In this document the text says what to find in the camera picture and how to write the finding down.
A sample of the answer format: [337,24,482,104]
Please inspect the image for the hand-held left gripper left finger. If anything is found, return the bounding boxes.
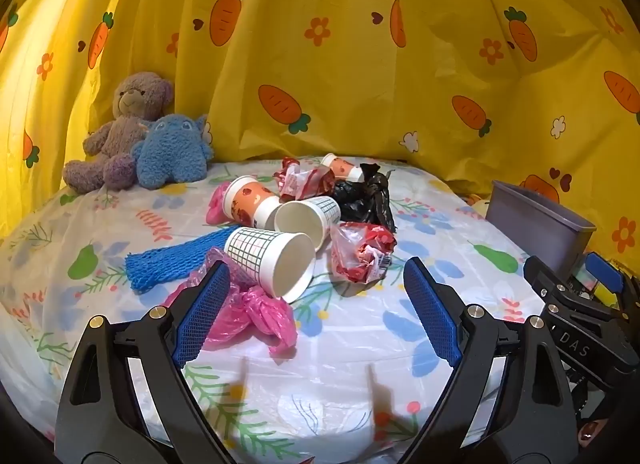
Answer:
[54,260,236,464]

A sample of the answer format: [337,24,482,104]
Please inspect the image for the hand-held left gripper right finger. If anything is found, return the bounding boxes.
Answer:
[402,257,581,464]

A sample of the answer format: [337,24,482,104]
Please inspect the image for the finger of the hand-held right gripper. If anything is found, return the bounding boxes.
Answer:
[524,255,623,325]
[584,251,626,312]

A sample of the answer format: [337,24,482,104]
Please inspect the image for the pink plastic bag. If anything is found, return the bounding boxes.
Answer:
[206,181,232,226]
[162,247,298,356]

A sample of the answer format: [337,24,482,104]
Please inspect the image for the blue foam net sleeve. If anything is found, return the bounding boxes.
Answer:
[125,225,241,293]

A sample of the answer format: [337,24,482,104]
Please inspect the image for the grey plastic bin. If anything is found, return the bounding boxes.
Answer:
[486,180,597,272]

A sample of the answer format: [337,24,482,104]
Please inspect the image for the white checked paper cup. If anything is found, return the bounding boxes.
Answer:
[274,196,342,251]
[224,227,317,304]

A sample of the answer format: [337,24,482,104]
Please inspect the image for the clear bag with red wrapper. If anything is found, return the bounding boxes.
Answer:
[330,223,398,285]

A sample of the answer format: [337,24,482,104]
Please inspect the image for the large orange-print paper cup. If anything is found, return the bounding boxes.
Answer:
[223,176,283,231]

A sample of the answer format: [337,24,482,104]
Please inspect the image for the black plastic bag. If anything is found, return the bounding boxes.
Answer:
[332,163,396,235]

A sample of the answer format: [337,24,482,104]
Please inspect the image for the red wrapper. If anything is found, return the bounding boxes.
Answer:
[272,157,337,202]

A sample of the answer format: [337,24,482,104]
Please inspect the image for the small orange-print paper cup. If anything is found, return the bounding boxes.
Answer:
[320,153,366,182]

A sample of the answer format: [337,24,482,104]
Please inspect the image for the person's right hand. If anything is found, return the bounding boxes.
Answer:
[577,419,603,447]

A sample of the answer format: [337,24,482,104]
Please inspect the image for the floral plastic tablecloth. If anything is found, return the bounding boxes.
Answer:
[0,157,551,464]

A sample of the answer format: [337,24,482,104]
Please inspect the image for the blue plush monster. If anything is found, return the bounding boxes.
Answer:
[131,113,215,190]

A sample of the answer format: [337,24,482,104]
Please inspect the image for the purple teddy bear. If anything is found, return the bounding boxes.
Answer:
[62,72,176,193]

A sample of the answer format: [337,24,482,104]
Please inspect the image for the yellow carrot-print curtain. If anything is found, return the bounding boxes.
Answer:
[0,0,640,270]

